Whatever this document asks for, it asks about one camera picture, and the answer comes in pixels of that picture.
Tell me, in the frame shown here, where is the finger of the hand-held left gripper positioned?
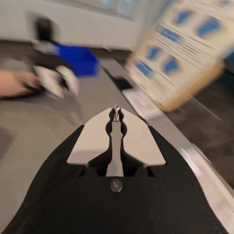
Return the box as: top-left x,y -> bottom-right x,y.
56,65 -> 79,96
35,65 -> 65,99

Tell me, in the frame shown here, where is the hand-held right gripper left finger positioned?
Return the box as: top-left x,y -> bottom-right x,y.
66,107 -> 113,167

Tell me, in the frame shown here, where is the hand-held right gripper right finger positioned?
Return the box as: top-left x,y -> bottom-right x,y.
120,108 -> 167,167

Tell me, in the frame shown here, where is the blue plastic bin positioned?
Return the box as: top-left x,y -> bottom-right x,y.
53,43 -> 100,77

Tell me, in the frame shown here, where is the slim silver bolt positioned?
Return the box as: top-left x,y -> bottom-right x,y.
113,105 -> 120,122

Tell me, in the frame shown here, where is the person's left hand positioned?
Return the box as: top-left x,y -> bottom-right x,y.
0,70 -> 43,99

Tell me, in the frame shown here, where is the white stand base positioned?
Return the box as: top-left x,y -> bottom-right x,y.
122,90 -> 163,119

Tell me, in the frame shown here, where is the wooden framed instruction board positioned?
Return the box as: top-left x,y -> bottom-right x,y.
125,0 -> 234,112

